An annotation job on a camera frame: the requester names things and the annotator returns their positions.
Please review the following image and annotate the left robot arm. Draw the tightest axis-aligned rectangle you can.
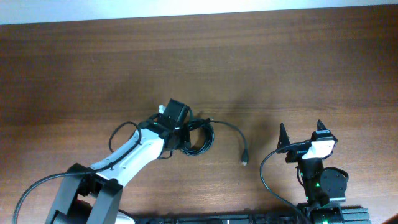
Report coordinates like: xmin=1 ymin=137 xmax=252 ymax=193
xmin=46 ymin=113 xmax=185 ymax=224

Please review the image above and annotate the black USB cable long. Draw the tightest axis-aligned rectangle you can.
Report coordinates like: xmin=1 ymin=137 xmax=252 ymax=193
xmin=180 ymin=119 xmax=249 ymax=166

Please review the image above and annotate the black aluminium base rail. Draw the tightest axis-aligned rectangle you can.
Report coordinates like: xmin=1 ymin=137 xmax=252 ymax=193
xmin=116 ymin=207 xmax=371 ymax=224

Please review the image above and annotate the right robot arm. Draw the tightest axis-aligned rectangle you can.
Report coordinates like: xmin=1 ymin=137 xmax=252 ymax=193
xmin=277 ymin=120 xmax=349 ymax=223

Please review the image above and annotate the black USB cable short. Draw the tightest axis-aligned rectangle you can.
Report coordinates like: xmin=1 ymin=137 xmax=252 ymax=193
xmin=186 ymin=118 xmax=213 ymax=131

